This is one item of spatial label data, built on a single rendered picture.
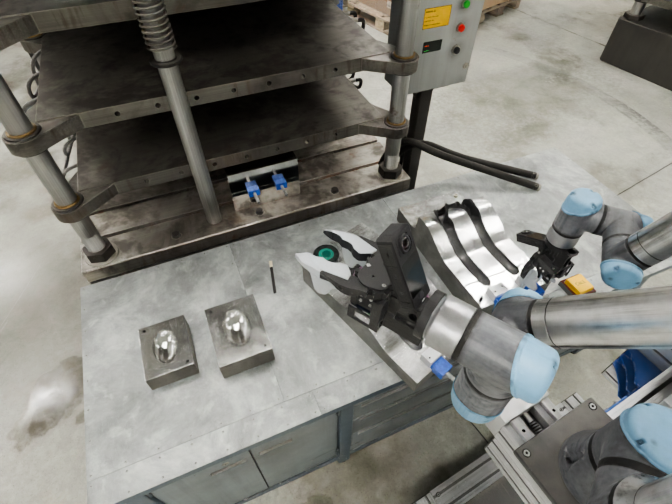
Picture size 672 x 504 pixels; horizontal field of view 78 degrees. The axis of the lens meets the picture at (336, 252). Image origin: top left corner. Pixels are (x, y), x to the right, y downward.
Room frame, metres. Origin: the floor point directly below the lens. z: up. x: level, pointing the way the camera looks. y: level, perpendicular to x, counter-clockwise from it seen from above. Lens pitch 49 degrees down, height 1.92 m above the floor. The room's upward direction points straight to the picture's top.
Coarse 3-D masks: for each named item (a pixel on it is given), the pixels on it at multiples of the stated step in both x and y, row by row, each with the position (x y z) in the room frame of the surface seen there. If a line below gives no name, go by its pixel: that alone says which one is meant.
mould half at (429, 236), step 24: (456, 192) 1.22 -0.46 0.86; (408, 216) 1.09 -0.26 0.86; (432, 216) 1.01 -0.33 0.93; (456, 216) 1.01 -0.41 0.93; (432, 240) 0.93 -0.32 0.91; (480, 240) 0.94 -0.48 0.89; (504, 240) 0.95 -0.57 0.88; (432, 264) 0.90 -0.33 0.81; (456, 264) 0.85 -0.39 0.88; (480, 264) 0.85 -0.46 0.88; (456, 288) 0.78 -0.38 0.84; (480, 288) 0.75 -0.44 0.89
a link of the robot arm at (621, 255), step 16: (656, 224) 0.58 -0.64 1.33; (608, 240) 0.64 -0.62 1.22; (624, 240) 0.60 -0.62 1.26; (640, 240) 0.57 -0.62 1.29; (656, 240) 0.56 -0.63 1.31; (608, 256) 0.59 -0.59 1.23; (624, 256) 0.57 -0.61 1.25; (640, 256) 0.55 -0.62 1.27; (656, 256) 0.54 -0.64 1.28; (608, 272) 0.55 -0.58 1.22; (624, 272) 0.54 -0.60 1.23; (640, 272) 0.54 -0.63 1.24; (624, 288) 0.53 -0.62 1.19
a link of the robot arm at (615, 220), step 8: (608, 208) 0.72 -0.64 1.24; (616, 208) 0.72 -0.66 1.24; (608, 216) 0.70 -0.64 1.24; (616, 216) 0.70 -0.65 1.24; (624, 216) 0.69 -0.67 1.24; (632, 216) 0.69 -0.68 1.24; (640, 216) 0.69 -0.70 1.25; (648, 216) 0.70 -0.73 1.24; (600, 224) 0.69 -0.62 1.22; (608, 224) 0.69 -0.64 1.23; (616, 224) 0.68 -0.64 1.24; (624, 224) 0.67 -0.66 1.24; (632, 224) 0.67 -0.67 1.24; (640, 224) 0.67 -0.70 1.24; (648, 224) 0.67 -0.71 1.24; (600, 232) 0.69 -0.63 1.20; (608, 232) 0.66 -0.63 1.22; (616, 232) 0.65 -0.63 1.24; (624, 232) 0.64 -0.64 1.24; (632, 232) 0.64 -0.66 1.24
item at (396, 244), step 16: (400, 224) 0.37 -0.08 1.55; (384, 240) 0.34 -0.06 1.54; (400, 240) 0.34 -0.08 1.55; (384, 256) 0.34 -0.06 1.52; (400, 256) 0.33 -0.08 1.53; (416, 256) 0.35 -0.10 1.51; (400, 272) 0.32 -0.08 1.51; (416, 272) 0.34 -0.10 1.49; (400, 288) 0.32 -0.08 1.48; (416, 288) 0.32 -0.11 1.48; (400, 304) 0.31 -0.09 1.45; (416, 304) 0.31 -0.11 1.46
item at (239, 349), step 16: (224, 304) 0.70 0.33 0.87; (240, 304) 0.70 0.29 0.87; (256, 304) 0.70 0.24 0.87; (208, 320) 0.65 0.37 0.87; (224, 320) 0.65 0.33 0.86; (240, 320) 0.66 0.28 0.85; (256, 320) 0.65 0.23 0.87; (224, 336) 0.59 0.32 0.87; (240, 336) 0.61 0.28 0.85; (256, 336) 0.59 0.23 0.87; (224, 352) 0.54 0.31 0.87; (240, 352) 0.54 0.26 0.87; (256, 352) 0.54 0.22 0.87; (272, 352) 0.56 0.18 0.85; (224, 368) 0.50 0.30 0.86; (240, 368) 0.52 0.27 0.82
